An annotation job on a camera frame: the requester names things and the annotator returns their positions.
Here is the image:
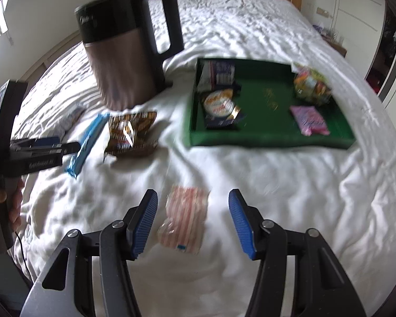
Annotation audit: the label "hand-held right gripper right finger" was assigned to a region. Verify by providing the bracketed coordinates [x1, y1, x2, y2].
[228, 188, 367, 317]

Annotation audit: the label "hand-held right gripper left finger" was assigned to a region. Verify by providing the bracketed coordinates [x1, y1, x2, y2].
[20, 189, 159, 317]

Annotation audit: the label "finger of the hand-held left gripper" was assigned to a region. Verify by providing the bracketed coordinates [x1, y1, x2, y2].
[15, 141, 82, 157]
[11, 136, 63, 151]

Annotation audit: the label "clear striped snack packet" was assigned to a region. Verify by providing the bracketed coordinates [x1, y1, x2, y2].
[157, 185, 209, 255]

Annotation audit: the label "long blue snack packet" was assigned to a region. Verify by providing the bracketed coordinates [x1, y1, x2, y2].
[65, 112, 110, 179]

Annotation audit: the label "green tray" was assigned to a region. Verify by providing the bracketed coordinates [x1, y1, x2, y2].
[187, 58, 356, 151]

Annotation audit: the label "dark round cracker packet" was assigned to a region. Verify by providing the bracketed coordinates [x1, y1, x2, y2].
[200, 84, 246, 130]

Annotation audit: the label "pink snack packet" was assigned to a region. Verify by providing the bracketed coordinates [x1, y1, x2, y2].
[290, 105, 331, 137]

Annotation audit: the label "dark blue snack packet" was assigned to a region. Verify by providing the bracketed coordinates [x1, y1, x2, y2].
[198, 60, 236, 91]

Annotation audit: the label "dried fruit bag green label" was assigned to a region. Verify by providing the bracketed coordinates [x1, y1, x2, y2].
[292, 63, 332, 106]

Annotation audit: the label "person's left hand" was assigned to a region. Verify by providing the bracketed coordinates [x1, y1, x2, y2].
[0, 178, 25, 232]

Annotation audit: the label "long white snack packet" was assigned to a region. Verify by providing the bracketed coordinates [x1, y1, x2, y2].
[58, 103, 86, 139]

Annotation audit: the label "brown snack packet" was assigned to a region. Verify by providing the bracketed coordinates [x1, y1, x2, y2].
[103, 110, 158, 162]

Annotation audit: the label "brown and black electric kettle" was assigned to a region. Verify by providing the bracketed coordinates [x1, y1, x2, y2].
[74, 0, 185, 110]

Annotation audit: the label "red clothing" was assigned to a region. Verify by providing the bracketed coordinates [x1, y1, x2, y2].
[366, 69, 386, 96]

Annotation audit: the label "wooden nightstand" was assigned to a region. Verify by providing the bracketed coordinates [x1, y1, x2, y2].
[312, 23, 347, 57]

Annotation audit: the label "small items on nightstand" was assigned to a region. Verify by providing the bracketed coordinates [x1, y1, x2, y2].
[312, 25, 345, 42]

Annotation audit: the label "hanging clothes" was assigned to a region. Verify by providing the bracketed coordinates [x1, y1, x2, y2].
[383, 16, 396, 57]

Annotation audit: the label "white wardrobe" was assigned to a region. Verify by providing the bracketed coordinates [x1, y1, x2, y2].
[330, 0, 396, 106]

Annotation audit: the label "black cable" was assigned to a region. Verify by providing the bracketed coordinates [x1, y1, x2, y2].
[15, 231, 30, 273]

